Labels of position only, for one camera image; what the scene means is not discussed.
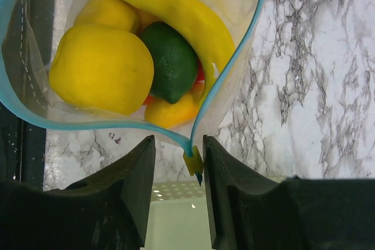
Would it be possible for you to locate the yellow lemon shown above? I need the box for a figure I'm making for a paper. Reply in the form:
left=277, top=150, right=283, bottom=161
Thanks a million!
left=49, top=24, right=154, bottom=115
left=74, top=0, right=141, bottom=34

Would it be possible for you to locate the red apple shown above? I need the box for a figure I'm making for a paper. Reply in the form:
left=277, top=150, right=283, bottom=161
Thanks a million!
left=193, top=62, right=205, bottom=89

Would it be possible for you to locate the yellow orange mango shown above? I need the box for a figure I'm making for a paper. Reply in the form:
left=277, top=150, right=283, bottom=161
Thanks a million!
left=144, top=82, right=204, bottom=129

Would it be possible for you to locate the clear zip top bag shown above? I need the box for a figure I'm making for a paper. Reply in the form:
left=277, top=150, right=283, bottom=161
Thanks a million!
left=1, top=0, right=265, bottom=180

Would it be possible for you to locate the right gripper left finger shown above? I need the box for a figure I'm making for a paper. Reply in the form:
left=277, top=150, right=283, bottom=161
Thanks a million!
left=1, top=136, right=155, bottom=249

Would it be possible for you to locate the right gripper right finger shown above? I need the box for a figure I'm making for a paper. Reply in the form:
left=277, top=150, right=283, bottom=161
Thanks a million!
left=203, top=136, right=374, bottom=249

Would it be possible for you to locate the pale green plastic basket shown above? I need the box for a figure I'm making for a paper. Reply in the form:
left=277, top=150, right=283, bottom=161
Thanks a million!
left=143, top=177, right=212, bottom=250

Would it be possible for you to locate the green avocado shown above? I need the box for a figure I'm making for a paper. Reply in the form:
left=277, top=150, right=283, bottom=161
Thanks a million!
left=140, top=21, right=199, bottom=104

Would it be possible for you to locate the orange tangerine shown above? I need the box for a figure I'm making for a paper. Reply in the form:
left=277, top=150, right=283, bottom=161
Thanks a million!
left=142, top=95, right=155, bottom=105

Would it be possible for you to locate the yellow banana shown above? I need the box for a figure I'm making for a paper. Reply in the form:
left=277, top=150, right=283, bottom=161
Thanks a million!
left=99, top=0, right=237, bottom=107

